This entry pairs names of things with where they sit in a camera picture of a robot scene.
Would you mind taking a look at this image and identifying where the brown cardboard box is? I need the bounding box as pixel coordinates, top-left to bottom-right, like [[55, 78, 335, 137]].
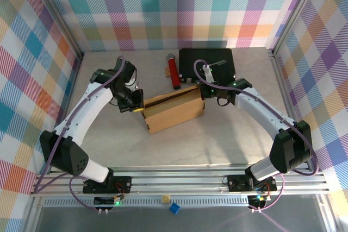
[[141, 84, 206, 135]]

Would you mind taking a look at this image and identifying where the black briefcase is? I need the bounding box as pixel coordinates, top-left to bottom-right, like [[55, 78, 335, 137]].
[[178, 48, 237, 85]]

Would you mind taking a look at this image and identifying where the red cylindrical tube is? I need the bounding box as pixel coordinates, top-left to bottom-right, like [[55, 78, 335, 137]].
[[166, 53, 182, 90]]

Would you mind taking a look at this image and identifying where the left controller board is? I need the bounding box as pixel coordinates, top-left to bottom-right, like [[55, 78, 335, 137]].
[[94, 193, 126, 207]]

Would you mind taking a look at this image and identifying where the controller board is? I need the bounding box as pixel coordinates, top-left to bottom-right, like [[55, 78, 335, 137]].
[[94, 193, 126, 207], [248, 193, 272, 208]]

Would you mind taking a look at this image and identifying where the right controller board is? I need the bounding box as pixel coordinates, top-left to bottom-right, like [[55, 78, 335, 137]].
[[248, 193, 272, 208]]

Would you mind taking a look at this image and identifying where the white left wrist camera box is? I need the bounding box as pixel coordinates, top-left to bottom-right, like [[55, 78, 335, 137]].
[[128, 71, 138, 91]]

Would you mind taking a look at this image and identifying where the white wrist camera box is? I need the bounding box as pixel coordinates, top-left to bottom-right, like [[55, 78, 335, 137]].
[[128, 71, 138, 91], [202, 63, 213, 83]]

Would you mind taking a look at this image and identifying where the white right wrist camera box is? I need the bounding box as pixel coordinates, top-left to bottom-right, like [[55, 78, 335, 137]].
[[202, 63, 213, 83]]

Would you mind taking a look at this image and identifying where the aluminium table side rail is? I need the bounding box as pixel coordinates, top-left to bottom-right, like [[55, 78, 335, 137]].
[[270, 49, 312, 172], [48, 52, 85, 174]]

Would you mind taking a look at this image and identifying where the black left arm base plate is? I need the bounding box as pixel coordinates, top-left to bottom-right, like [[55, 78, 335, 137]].
[[83, 175, 133, 194]]

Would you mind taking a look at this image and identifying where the aluminium mounting rail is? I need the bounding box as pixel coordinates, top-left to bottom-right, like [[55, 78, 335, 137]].
[[29, 164, 331, 197]]

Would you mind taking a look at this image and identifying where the aluminium frame post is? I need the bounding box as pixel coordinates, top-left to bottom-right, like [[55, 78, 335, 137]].
[[270, 0, 326, 58], [27, 0, 84, 59]]

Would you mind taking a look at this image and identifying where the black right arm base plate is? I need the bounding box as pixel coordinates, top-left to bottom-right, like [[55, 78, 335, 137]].
[[227, 174, 277, 192]]

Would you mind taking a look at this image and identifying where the slotted grey cable duct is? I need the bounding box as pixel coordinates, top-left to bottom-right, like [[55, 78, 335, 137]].
[[43, 198, 251, 208]]

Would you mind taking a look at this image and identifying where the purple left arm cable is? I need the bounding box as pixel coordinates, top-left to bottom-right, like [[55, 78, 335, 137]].
[[35, 55, 128, 211]]

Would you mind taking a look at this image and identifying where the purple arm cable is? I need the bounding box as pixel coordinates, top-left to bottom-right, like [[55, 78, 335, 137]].
[[193, 59, 319, 212], [35, 55, 128, 211]]

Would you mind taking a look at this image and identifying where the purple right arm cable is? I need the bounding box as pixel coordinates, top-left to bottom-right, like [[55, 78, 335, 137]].
[[193, 59, 319, 212]]

